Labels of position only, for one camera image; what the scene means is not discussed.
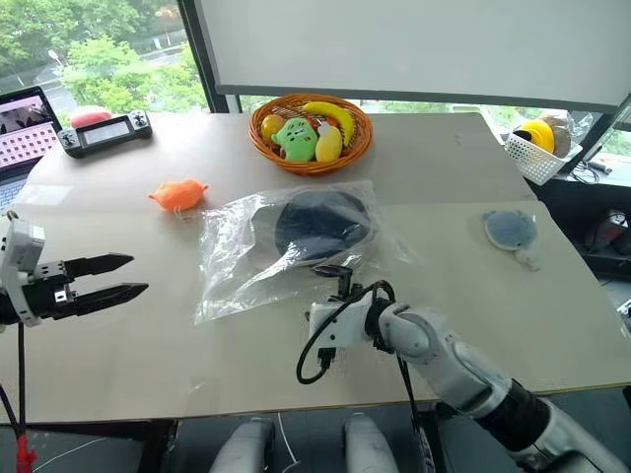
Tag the slanted dark monitor edge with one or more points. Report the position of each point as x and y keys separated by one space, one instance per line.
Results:
x=609 y=130

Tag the red pink plush toy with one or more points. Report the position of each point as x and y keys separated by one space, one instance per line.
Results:
x=90 y=117

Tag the orange plush toy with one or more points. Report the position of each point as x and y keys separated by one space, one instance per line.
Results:
x=178 y=195

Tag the green plush toy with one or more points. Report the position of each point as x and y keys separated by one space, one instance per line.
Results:
x=295 y=140

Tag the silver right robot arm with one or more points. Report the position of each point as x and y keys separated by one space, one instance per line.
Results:
x=443 y=355

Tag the yellow toy mango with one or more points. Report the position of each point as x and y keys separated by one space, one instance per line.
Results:
x=327 y=145

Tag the white projection board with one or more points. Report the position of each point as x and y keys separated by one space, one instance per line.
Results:
x=419 y=44

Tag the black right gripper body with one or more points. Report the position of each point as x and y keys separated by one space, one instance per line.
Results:
x=351 y=291

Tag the white plastic mesh basket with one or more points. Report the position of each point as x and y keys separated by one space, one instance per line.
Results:
x=535 y=162

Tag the orange yellow toy fruit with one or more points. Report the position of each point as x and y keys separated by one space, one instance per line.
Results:
x=271 y=126

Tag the yellow toy banana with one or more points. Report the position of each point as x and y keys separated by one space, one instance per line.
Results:
x=340 y=118

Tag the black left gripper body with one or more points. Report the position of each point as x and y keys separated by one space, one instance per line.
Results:
x=47 y=298

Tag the dark blue cap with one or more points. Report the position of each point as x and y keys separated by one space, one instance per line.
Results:
x=320 y=226

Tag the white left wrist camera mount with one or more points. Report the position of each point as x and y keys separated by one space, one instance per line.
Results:
x=20 y=256

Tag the clear plastic bag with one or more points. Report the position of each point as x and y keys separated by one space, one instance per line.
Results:
x=231 y=256

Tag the yellow item in basket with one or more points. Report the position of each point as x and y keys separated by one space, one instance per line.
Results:
x=537 y=133

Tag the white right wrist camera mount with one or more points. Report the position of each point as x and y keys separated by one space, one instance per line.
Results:
x=340 y=322

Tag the black handheld controller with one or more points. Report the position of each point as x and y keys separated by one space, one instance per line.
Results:
x=106 y=132

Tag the blue round plush toy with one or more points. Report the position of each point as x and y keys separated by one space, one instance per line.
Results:
x=510 y=229

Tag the black red device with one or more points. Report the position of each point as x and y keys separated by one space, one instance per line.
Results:
x=611 y=231

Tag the open laptop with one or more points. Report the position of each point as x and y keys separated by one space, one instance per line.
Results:
x=24 y=133

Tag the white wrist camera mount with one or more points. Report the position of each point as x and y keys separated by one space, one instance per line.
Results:
x=20 y=256
x=340 y=322

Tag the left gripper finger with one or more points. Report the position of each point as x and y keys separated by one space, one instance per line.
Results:
x=111 y=294
x=101 y=262

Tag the brown item in wrapper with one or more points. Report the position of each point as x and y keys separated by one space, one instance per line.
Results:
x=559 y=133

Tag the orange wicker basket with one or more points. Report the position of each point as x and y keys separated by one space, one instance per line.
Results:
x=276 y=157

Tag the grey rounded robot leg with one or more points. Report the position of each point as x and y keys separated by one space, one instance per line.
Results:
x=369 y=443
x=244 y=446

